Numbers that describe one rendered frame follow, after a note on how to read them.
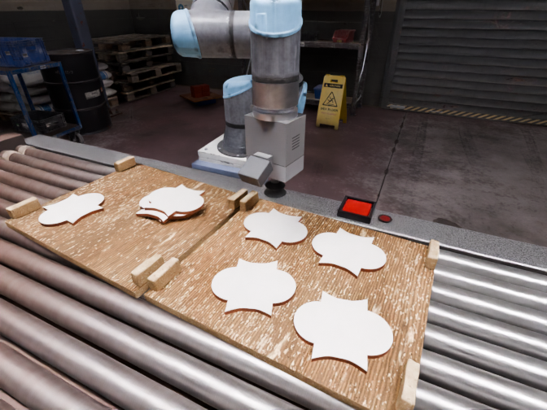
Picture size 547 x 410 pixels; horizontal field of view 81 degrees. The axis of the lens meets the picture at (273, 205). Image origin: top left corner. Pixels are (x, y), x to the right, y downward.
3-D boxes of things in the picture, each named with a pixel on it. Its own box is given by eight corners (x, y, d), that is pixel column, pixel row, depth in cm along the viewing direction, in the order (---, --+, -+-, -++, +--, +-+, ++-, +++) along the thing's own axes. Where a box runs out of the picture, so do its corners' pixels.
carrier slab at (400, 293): (255, 202, 79) (255, 196, 78) (435, 255, 62) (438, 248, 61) (145, 300, 52) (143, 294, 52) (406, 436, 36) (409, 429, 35)
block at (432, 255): (426, 249, 61) (431, 237, 60) (437, 251, 60) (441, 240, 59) (423, 268, 57) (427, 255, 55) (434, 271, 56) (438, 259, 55)
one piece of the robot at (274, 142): (218, 98, 48) (227, 192, 57) (267, 107, 44) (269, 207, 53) (264, 84, 57) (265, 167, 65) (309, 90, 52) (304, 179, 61)
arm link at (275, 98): (282, 86, 46) (238, 80, 50) (282, 117, 49) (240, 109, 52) (308, 77, 51) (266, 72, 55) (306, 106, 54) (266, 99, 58)
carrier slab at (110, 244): (137, 167, 96) (135, 162, 95) (251, 202, 78) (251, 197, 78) (7, 227, 70) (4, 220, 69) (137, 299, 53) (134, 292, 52)
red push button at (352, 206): (347, 202, 79) (347, 198, 78) (371, 208, 77) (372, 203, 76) (340, 215, 75) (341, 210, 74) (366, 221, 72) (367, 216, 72)
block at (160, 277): (174, 267, 57) (172, 255, 55) (182, 270, 56) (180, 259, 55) (148, 290, 52) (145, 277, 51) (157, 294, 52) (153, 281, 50)
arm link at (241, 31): (239, 8, 59) (229, 9, 50) (300, 9, 59) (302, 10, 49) (242, 54, 63) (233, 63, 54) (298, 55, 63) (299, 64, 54)
